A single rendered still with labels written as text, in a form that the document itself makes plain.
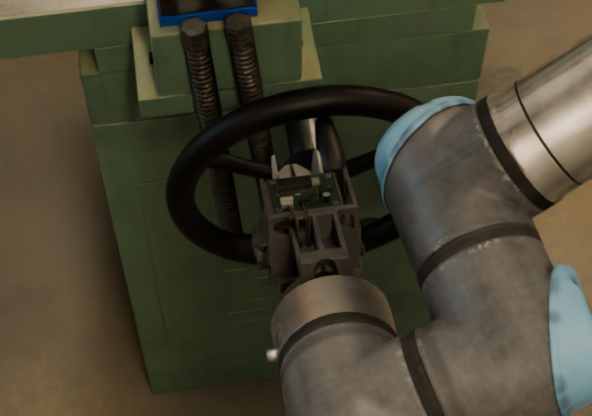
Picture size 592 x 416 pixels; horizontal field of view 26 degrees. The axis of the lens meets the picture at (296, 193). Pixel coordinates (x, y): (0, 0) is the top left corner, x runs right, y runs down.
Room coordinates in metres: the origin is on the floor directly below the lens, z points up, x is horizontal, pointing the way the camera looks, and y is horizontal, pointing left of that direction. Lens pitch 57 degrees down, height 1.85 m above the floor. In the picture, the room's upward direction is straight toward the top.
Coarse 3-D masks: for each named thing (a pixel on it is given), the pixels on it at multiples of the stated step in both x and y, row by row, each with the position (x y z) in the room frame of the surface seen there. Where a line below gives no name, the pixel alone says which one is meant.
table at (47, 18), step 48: (0, 0) 0.85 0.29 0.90; (48, 0) 0.85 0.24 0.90; (96, 0) 0.85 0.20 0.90; (144, 0) 0.85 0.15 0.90; (336, 0) 0.87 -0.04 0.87; (384, 0) 0.88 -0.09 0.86; (432, 0) 0.89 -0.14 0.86; (480, 0) 0.90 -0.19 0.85; (0, 48) 0.82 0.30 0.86; (48, 48) 0.83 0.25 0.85; (144, 48) 0.81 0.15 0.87; (144, 96) 0.75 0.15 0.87; (192, 96) 0.76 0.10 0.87
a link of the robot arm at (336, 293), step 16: (304, 288) 0.45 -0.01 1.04; (320, 288) 0.44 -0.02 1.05; (336, 288) 0.44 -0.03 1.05; (352, 288) 0.44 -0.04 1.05; (368, 288) 0.45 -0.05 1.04; (288, 304) 0.44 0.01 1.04; (304, 304) 0.43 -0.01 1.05; (320, 304) 0.43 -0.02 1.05; (336, 304) 0.43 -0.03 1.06; (352, 304) 0.43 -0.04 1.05; (368, 304) 0.43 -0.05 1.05; (384, 304) 0.44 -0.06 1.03; (272, 320) 0.44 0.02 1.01; (288, 320) 0.42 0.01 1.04; (304, 320) 0.42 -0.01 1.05; (384, 320) 0.42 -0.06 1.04; (272, 336) 0.43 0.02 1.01; (288, 336) 0.41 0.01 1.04; (272, 352) 0.41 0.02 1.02
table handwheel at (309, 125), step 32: (288, 96) 0.69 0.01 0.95; (320, 96) 0.69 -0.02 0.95; (352, 96) 0.69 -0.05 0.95; (384, 96) 0.70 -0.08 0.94; (224, 128) 0.67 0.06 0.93; (256, 128) 0.67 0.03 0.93; (288, 128) 0.75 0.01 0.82; (192, 160) 0.66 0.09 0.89; (224, 160) 0.68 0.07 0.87; (288, 160) 0.71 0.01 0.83; (352, 160) 0.70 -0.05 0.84; (192, 192) 0.66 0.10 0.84; (192, 224) 0.66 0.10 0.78; (384, 224) 0.70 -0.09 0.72; (224, 256) 0.67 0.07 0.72
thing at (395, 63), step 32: (480, 32) 0.90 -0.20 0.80; (96, 64) 0.85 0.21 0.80; (320, 64) 0.87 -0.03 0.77; (352, 64) 0.88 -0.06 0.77; (384, 64) 0.88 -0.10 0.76; (416, 64) 0.89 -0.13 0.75; (448, 64) 0.89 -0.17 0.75; (480, 64) 0.90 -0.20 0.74; (96, 96) 0.83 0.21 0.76; (128, 96) 0.84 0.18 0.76
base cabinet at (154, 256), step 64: (128, 128) 0.84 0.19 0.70; (192, 128) 0.85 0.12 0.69; (384, 128) 0.88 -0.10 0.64; (128, 192) 0.84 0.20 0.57; (256, 192) 0.86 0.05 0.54; (128, 256) 0.83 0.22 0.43; (192, 256) 0.84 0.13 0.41; (384, 256) 0.88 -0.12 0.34; (192, 320) 0.84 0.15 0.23; (256, 320) 0.85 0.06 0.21; (192, 384) 0.84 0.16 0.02
